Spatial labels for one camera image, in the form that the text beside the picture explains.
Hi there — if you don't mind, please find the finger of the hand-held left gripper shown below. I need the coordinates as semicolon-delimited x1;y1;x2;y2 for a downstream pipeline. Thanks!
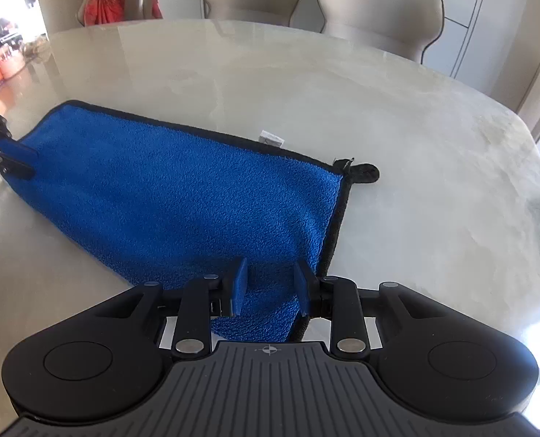
0;154;35;186
0;100;38;165

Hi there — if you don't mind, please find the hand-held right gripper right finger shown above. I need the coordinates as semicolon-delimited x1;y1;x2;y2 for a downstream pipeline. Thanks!
294;259;453;358

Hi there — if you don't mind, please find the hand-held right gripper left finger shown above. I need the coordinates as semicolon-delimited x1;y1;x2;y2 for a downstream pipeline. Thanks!
83;257;249;358

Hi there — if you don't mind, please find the blue towel with black edge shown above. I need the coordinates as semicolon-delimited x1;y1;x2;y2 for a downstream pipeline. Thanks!
0;100;380;343

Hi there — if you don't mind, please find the large pink round container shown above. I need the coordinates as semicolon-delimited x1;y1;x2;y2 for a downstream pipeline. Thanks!
0;48;26;79

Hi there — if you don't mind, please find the clear plastic snack bag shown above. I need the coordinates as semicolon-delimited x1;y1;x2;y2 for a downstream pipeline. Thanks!
23;37;50;58

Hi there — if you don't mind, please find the white sideboard cabinet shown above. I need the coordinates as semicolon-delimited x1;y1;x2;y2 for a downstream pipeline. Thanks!
293;0;481;79

